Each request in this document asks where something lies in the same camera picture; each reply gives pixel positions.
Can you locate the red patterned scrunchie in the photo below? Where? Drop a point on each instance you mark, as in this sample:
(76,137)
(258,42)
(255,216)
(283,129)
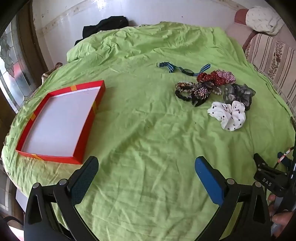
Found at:
(215,77)

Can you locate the person's right hand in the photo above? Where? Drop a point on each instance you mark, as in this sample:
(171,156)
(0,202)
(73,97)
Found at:
(278,217)

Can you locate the white dotted scrunchie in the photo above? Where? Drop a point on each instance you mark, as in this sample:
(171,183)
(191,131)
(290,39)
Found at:
(231,115)

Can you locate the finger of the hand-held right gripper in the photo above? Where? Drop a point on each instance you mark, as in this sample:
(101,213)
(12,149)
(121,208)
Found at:
(260,161)

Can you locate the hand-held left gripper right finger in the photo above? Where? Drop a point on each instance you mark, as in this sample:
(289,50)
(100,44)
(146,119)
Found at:
(209,178)

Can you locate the striped floral sofa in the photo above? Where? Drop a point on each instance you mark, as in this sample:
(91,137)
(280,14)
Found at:
(266,51)

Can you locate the white patterned cloth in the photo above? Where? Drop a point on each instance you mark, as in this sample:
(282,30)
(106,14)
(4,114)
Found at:
(263,18)

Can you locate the red shallow cardboard box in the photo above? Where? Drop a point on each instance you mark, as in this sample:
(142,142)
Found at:
(57,120)

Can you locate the black cloth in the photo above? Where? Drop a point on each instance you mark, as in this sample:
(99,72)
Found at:
(106,25)

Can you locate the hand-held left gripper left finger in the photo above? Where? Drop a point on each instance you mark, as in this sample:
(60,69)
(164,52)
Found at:
(83,183)

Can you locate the green bed blanket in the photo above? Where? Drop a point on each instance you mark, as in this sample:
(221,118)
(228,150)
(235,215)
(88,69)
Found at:
(143,129)

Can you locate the grey sheer scrunchie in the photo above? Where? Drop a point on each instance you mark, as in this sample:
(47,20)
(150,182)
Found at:
(240,95)

